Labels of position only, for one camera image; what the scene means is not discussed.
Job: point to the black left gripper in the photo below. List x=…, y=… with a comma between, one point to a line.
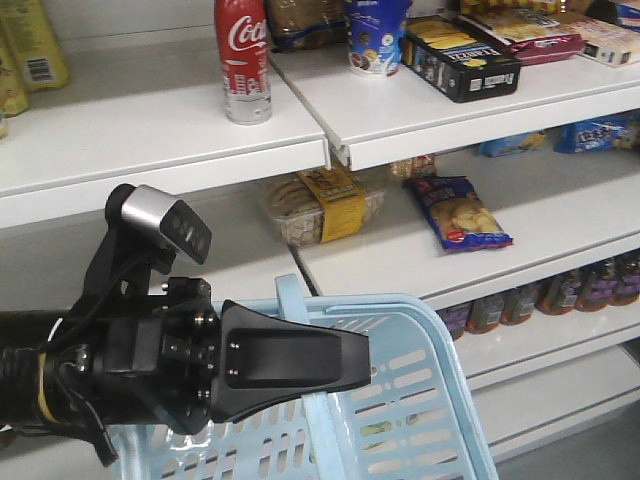
x=153, y=359

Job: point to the light blue plastic basket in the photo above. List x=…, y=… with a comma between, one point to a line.
x=415, y=420

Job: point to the red coca-cola aluminium bottle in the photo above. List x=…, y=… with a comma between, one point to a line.
x=241, y=35

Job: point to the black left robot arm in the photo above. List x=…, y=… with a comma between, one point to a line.
x=25, y=342

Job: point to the clear cookie box yellow label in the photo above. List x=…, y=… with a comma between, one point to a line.
x=319, y=205

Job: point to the blue chips bag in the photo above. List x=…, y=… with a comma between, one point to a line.
x=459, y=219

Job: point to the blue white snack cup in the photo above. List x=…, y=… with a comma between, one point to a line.
x=375, y=29

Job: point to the black cracker box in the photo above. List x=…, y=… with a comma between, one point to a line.
x=457, y=64

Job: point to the yellow pear drink carton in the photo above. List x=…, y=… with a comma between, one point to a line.
x=34, y=45

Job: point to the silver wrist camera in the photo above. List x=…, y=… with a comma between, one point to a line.
x=165, y=220

